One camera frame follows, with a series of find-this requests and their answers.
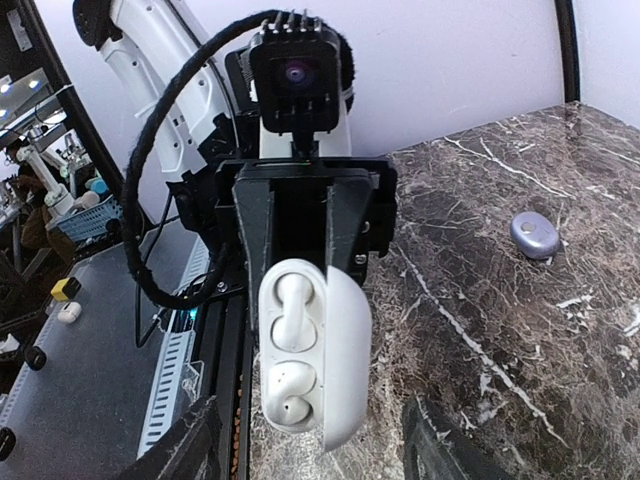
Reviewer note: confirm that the white slotted cable duct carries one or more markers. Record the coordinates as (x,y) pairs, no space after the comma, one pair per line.
(177,380)

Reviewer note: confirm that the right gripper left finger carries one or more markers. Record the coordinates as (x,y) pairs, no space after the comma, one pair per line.
(188,450)

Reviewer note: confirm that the black front table rail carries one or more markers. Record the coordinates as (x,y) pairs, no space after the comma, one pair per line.
(226,348)

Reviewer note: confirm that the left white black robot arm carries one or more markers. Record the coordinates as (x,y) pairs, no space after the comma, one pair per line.
(251,130)

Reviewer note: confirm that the white charging case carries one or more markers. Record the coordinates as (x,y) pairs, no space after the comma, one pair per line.
(326,386)

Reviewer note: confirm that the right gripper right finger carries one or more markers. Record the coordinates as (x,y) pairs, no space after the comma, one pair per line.
(436,449)

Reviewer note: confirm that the white clip-on earbud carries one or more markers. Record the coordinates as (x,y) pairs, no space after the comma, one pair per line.
(293,331)

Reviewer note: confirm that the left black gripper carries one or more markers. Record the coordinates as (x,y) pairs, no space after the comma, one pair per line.
(331,211)

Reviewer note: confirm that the left black frame post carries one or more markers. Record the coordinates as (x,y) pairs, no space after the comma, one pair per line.
(569,49)

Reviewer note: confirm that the purple blue charging case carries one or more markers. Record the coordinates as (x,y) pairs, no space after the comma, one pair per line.
(534,235)

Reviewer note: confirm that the yellow black small block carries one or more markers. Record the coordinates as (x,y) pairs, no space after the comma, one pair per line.
(66,289)

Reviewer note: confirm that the light blue plastic basket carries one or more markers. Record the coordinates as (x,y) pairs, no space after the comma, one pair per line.
(91,223)

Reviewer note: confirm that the small white case off table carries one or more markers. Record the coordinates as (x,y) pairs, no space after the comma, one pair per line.
(69,312)

